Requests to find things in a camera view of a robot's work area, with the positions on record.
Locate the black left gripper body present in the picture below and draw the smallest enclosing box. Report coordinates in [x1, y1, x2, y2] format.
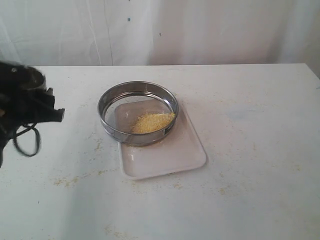
[0, 61, 40, 163]

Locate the round stainless steel sieve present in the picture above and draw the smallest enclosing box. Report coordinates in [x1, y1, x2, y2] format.
[97, 81, 180, 146]

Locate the yellow granular powder pile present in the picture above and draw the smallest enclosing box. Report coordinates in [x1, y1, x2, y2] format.
[131, 112, 175, 134]

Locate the stainless steel cup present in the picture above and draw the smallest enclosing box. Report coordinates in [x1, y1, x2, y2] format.
[23, 67, 47, 91]

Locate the white curtain backdrop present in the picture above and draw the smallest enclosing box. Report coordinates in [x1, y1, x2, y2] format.
[0, 0, 320, 66]

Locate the white plastic tray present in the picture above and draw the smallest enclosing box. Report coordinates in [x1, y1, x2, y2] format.
[118, 102, 208, 180]

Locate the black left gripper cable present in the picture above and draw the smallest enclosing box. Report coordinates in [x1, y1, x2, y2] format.
[12, 122, 41, 158]

